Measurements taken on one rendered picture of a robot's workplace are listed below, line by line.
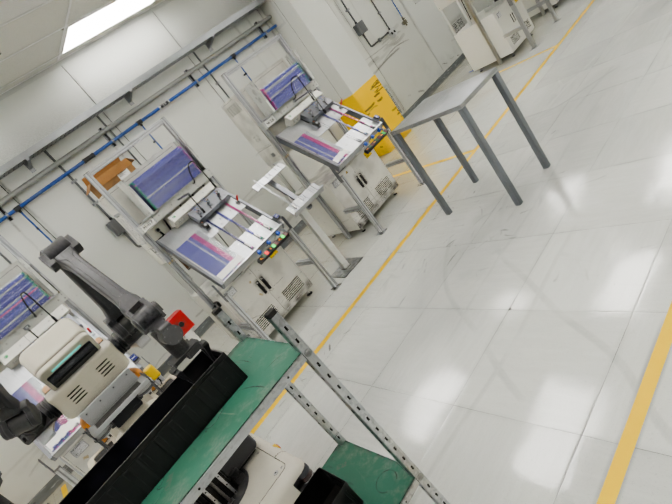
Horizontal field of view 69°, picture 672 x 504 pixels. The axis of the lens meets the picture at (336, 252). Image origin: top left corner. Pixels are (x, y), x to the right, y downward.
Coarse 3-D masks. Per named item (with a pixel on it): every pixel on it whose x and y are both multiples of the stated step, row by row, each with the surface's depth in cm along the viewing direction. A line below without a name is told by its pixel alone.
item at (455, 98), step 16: (480, 80) 313; (496, 80) 318; (432, 96) 365; (448, 96) 333; (464, 96) 307; (512, 96) 323; (416, 112) 356; (432, 112) 326; (448, 112) 308; (464, 112) 300; (512, 112) 328; (400, 128) 348; (528, 128) 331; (400, 144) 360; (480, 144) 310; (416, 160) 365; (464, 160) 391; (496, 160) 314; (544, 160) 339; (432, 192) 376; (512, 192) 321; (448, 208) 380
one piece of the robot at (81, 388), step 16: (112, 336) 185; (96, 352) 178; (112, 352) 181; (80, 368) 175; (96, 368) 178; (112, 368) 181; (64, 384) 171; (80, 384) 174; (96, 384) 177; (48, 400) 169; (64, 400) 171; (80, 400) 174; (48, 416) 169
